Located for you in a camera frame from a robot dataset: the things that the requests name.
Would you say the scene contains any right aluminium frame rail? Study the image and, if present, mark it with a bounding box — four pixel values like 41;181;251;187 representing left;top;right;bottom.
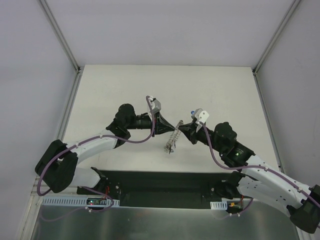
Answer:
252;0;303;172

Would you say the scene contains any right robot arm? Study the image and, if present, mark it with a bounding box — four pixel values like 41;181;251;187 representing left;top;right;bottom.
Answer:
179;121;320;234

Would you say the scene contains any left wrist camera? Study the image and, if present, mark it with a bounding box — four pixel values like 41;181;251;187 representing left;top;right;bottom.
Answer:
147;96;162;114

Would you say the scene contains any metal key organizer ring disc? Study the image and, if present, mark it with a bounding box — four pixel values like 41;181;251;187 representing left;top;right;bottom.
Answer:
164;120;184;154

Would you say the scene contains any white cable duct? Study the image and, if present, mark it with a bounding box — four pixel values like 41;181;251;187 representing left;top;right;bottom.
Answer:
42;196;120;208
210;200;228;211

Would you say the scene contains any left aluminium frame rail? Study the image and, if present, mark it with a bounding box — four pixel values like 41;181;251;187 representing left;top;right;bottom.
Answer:
37;0;83;154

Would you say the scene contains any aluminium frame rail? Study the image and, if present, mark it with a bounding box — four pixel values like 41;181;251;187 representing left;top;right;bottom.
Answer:
37;0;83;154
252;0;303;172

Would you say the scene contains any right white cable duct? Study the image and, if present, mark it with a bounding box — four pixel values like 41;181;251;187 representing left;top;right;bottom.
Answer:
210;200;228;211

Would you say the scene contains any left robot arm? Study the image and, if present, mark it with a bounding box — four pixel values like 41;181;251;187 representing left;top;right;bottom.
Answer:
34;98;175;195

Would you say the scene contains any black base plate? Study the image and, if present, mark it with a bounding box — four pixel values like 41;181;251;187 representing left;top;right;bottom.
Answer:
74;168;287;213

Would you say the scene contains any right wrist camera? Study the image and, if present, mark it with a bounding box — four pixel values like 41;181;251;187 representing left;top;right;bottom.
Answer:
192;108;210;132

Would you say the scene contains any left white cable duct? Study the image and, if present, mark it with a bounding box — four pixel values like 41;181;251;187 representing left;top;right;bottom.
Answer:
42;196;120;208

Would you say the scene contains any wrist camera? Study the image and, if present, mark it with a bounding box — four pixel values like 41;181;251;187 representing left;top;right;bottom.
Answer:
147;96;162;114
192;108;210;132

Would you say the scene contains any front aluminium extrusion left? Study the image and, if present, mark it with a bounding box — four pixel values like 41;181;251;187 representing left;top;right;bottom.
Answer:
31;176;40;195

